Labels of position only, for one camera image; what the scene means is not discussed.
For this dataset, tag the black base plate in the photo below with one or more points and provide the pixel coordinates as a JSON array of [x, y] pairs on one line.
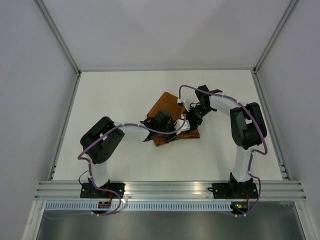
[[88, 191], [223, 191]]

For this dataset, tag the aluminium front rail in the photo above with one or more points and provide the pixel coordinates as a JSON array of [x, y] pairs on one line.
[[277, 190]]

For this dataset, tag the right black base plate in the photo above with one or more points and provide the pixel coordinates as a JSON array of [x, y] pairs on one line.
[[223, 191]]

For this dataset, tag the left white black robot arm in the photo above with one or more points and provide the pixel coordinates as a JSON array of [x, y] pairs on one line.
[[100, 142]]

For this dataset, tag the brown cloth napkin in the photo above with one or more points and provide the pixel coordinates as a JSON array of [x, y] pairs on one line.
[[168, 102]]

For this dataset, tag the rear aluminium frame bar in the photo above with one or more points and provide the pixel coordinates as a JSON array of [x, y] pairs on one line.
[[137, 69]]

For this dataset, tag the aluminium frame post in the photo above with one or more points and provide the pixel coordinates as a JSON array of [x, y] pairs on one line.
[[275, 34], [57, 35]]

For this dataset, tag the right aluminium frame post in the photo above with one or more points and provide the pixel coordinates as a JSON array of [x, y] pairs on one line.
[[275, 34]]

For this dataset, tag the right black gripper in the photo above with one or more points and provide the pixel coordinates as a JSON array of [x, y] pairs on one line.
[[194, 122]]

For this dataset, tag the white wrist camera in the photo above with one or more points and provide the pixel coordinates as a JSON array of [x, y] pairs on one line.
[[183, 103], [181, 125]]

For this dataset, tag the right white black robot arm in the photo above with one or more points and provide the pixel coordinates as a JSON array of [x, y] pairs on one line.
[[248, 131]]

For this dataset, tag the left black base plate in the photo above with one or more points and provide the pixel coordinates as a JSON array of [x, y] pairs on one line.
[[88, 191]]

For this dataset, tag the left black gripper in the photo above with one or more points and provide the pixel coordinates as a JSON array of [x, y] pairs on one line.
[[174, 137]]

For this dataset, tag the left aluminium frame post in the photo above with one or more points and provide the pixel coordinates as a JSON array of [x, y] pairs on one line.
[[57, 35]]

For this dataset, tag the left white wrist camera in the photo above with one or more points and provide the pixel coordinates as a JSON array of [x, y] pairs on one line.
[[181, 125]]

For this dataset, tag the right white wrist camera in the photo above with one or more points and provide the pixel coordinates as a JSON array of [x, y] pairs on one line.
[[183, 103]]

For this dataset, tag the white slotted cable duct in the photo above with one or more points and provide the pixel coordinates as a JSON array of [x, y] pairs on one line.
[[220, 206]]

